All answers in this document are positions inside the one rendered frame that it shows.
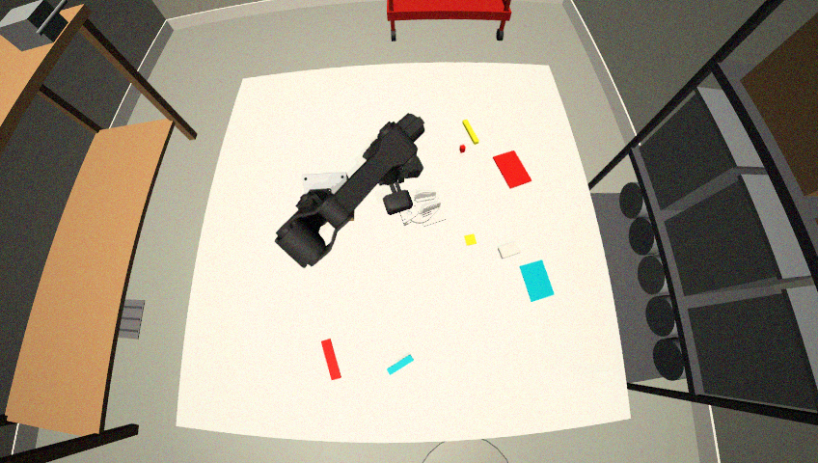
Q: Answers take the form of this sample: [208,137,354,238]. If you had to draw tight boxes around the yellow rectangular bar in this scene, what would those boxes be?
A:
[463,120,478,145]

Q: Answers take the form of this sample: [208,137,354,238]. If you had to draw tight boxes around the cyan rectangular plate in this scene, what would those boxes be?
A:
[519,260,555,302]

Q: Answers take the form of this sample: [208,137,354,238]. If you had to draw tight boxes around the cyan flat bar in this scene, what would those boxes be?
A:
[386,355,414,375]

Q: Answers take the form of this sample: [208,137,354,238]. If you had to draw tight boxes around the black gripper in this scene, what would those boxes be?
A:
[378,167,413,215]

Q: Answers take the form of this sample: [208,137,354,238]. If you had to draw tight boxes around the red flat rectangular plate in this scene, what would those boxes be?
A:
[493,150,532,189]

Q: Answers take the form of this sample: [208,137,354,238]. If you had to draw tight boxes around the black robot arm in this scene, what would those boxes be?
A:
[275,113,425,269]

